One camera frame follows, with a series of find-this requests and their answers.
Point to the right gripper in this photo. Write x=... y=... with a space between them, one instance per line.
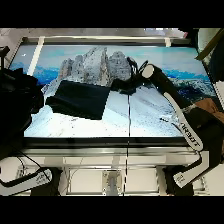
x=124 y=86

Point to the black pants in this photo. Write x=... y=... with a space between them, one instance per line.
x=80 y=100

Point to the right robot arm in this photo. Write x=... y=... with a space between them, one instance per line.
x=186 y=128

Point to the heap of clothes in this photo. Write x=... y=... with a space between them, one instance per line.
x=20 y=96

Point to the brown garment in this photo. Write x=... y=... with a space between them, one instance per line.
x=213 y=106

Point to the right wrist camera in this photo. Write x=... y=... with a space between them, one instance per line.
x=131 y=63

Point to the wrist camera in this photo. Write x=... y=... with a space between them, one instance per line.
x=3 y=52
x=131 y=63

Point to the silver frame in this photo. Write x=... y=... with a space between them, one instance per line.
x=110 y=180

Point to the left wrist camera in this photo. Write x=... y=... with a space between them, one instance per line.
x=3 y=52

